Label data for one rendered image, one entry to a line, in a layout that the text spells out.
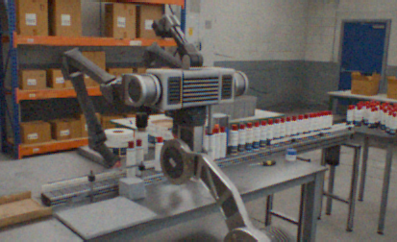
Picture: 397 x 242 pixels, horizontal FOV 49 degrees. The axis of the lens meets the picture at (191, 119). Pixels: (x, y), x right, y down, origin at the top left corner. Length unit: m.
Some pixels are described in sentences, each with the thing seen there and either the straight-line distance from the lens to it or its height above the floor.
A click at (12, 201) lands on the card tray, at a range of 2.35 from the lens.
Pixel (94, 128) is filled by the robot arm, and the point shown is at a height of 1.19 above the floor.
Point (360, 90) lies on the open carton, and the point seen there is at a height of 0.86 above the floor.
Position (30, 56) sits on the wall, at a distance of 6.82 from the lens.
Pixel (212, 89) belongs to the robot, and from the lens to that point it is 1.84.
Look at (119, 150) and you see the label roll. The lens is 2.86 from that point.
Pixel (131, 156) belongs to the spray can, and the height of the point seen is 1.01.
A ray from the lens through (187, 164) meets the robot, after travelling 1.78.
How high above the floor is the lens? 1.66
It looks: 11 degrees down
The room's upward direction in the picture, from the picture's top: 2 degrees clockwise
